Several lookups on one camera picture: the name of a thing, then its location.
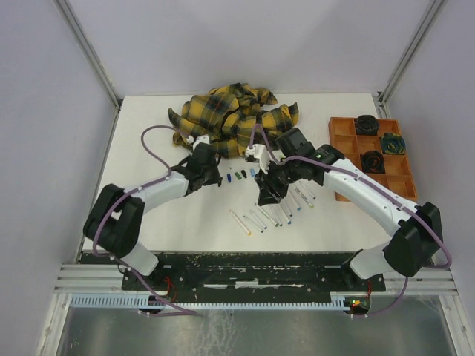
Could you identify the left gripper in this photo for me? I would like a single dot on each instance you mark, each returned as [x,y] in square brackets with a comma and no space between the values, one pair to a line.
[214,179]

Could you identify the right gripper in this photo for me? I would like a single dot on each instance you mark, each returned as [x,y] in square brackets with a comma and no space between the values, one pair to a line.
[268,188]

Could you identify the dark green marker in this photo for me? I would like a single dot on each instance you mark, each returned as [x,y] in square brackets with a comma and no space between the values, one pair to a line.
[268,216]

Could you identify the yellow cap marker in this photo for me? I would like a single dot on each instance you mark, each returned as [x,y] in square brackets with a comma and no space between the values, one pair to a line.
[240,223]

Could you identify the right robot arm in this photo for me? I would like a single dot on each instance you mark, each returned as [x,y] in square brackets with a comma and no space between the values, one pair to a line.
[415,231]

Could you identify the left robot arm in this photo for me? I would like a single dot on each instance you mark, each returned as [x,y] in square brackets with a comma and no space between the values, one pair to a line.
[116,217]

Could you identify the yellow plaid cloth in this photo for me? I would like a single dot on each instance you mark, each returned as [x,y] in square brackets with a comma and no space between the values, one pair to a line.
[228,114]

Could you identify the orange compartment tray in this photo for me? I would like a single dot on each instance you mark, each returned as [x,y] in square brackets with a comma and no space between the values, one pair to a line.
[377,150]

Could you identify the black orange rolled sock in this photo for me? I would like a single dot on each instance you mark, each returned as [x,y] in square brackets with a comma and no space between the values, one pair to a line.
[373,162]

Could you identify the teal yellow rolled sock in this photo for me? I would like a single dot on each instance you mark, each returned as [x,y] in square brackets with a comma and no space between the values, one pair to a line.
[393,144]

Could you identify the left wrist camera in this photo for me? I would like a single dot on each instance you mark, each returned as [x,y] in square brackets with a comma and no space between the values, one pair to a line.
[195,141]

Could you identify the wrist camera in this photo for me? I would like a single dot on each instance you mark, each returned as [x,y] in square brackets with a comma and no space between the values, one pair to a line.
[258,153]
[195,141]

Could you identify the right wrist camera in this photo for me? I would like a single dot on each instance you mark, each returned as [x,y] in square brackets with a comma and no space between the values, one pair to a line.
[258,153]

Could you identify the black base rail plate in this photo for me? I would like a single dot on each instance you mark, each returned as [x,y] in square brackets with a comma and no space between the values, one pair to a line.
[253,277]

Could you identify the right aluminium frame post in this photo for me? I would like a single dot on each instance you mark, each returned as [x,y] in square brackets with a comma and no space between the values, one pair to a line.
[428,19]

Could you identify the aluminium frame post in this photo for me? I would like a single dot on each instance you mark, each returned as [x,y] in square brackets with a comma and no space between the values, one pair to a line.
[72,21]
[428,19]

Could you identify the left aluminium frame post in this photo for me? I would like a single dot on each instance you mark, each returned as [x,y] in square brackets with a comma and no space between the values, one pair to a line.
[72,21]

